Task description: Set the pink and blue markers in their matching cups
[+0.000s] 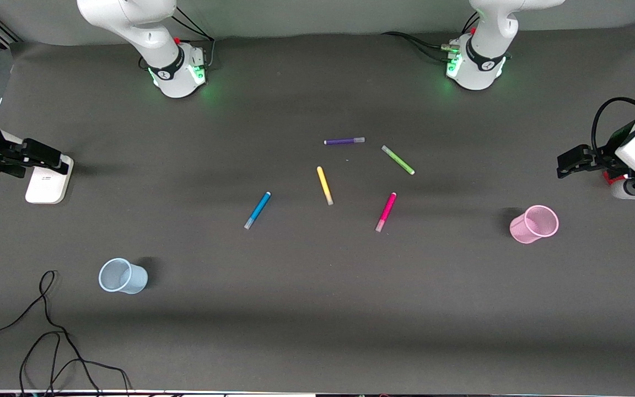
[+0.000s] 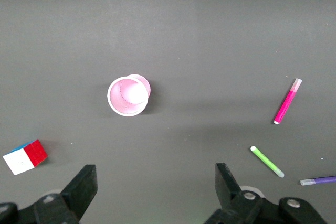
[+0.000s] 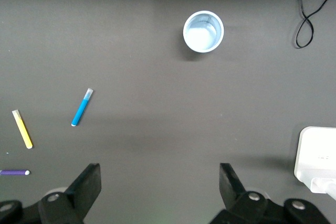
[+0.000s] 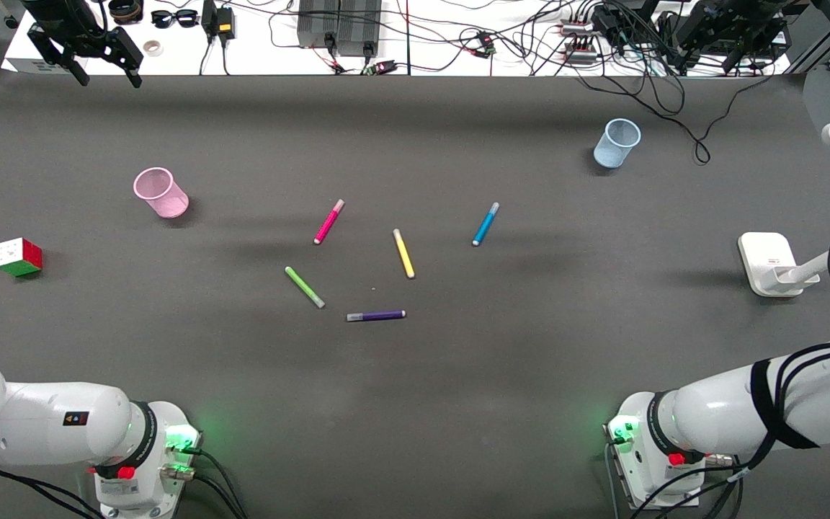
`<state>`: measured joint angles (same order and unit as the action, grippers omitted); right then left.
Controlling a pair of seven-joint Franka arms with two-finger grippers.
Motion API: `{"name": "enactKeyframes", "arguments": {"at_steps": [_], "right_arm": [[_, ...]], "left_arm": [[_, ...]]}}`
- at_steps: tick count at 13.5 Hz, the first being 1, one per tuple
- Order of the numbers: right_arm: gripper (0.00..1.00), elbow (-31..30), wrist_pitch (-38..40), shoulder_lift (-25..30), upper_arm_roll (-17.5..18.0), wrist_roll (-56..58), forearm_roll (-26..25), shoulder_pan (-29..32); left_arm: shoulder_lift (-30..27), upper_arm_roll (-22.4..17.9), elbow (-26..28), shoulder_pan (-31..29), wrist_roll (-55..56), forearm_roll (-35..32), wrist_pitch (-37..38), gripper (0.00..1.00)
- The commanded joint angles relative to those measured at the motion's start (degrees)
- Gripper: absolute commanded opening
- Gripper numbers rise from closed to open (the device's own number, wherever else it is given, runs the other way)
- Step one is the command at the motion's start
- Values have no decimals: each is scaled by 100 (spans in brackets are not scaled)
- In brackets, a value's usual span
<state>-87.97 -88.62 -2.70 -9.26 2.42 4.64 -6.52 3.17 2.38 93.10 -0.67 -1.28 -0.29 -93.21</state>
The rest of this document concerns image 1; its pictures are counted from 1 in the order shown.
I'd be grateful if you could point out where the pink marker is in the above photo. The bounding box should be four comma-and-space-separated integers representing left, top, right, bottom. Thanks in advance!
375, 192, 397, 233

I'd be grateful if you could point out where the blue marker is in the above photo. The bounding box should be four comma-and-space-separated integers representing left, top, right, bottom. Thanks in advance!
244, 191, 272, 230

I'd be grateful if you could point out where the white plastic block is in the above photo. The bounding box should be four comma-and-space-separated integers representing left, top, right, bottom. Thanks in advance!
25, 156, 74, 205

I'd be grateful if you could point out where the pink mesh cup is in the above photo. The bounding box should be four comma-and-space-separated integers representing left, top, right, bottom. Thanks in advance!
509, 205, 560, 245

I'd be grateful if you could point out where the light blue mesh cup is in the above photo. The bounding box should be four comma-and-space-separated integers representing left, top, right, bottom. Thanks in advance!
98, 257, 148, 295

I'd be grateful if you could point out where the green marker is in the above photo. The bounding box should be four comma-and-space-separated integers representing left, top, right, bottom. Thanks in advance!
381, 145, 416, 176

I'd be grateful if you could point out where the yellow marker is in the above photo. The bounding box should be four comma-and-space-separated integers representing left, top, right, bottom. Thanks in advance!
316, 165, 334, 206

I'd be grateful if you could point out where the dark grey table cover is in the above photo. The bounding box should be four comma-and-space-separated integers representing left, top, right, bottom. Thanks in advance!
0, 19, 635, 395

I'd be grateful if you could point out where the black left arm wrist cable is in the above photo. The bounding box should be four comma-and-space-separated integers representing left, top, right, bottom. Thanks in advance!
592, 97, 635, 153

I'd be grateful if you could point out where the aluminium frame rail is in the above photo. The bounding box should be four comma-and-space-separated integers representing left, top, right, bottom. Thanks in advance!
0, 7, 21, 49

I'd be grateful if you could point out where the loose thin black cable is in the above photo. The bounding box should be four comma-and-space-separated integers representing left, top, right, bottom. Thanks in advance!
0, 270, 131, 395

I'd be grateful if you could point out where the black left arm base cable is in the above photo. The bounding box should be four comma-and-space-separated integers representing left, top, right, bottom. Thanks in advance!
380, 11, 481, 65

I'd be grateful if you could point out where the black arm base cable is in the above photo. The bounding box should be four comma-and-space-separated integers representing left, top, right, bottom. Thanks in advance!
380, 11, 481, 65
171, 4, 217, 71

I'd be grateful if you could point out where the black right arm base cable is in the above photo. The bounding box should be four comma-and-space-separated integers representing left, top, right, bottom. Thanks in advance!
171, 4, 217, 71

